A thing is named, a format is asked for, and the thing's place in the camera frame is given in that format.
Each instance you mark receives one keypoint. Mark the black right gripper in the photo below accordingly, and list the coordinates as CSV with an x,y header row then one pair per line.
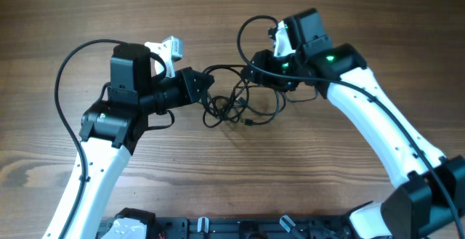
x,y
269,80

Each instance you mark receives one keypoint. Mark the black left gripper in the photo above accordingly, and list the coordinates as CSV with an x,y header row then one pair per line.
x,y
189,94

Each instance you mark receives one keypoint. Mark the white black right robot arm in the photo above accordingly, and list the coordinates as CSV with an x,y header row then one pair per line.
x,y
428,186

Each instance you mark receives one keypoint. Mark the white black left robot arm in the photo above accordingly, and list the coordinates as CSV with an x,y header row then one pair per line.
x,y
142,82

